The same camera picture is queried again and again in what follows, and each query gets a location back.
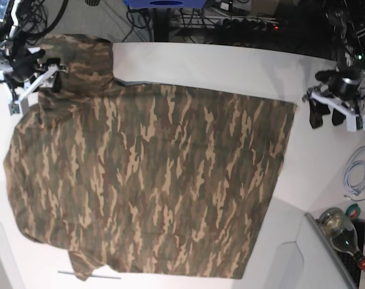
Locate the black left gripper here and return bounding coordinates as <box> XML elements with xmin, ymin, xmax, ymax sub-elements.
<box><xmin>304</xmin><ymin>69</ymin><xmax>365</xmax><ymax>128</ymax></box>

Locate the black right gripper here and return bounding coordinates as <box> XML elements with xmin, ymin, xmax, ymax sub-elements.
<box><xmin>4</xmin><ymin>49</ymin><xmax>67</xmax><ymax>103</ymax></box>

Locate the camouflage t-shirt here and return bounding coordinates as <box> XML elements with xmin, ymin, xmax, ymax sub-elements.
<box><xmin>4</xmin><ymin>35</ymin><xmax>296</xmax><ymax>280</ymax></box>

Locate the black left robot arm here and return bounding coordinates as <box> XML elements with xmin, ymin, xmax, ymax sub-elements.
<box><xmin>302</xmin><ymin>1</ymin><xmax>365</xmax><ymax>132</ymax></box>

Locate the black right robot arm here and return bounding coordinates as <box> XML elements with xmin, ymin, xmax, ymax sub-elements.
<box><xmin>0</xmin><ymin>1</ymin><xmax>68</xmax><ymax>111</ymax></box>

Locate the green tape roll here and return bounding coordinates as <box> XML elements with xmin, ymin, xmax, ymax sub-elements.
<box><xmin>345</xmin><ymin>204</ymin><xmax>361</xmax><ymax>220</ymax></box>

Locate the clear glass bottle red cap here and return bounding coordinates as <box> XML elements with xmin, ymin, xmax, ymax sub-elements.
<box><xmin>319</xmin><ymin>208</ymin><xmax>365</xmax><ymax>270</ymax></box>

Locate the blue box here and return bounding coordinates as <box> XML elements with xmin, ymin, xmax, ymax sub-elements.
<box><xmin>124</xmin><ymin>0</ymin><xmax>214</xmax><ymax>9</ymax></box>

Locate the black power strip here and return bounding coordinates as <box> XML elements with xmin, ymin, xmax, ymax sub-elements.
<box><xmin>219</xmin><ymin>17</ymin><xmax>280</xmax><ymax>33</ymax></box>

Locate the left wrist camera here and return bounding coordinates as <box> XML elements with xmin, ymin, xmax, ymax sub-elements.
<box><xmin>346</xmin><ymin>114</ymin><xmax>365</xmax><ymax>132</ymax></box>

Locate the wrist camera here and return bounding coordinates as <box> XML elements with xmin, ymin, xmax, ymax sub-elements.
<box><xmin>8</xmin><ymin>98</ymin><xmax>30</xmax><ymax>116</ymax></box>
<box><xmin>346</xmin><ymin>114</ymin><xmax>365</xmax><ymax>132</ymax></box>

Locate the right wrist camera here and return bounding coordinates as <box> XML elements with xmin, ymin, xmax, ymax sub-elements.
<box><xmin>8</xmin><ymin>98</ymin><xmax>30</xmax><ymax>116</ymax></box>

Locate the white coiled cable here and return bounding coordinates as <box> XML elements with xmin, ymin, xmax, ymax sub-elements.
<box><xmin>342</xmin><ymin>142</ymin><xmax>365</xmax><ymax>202</ymax></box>

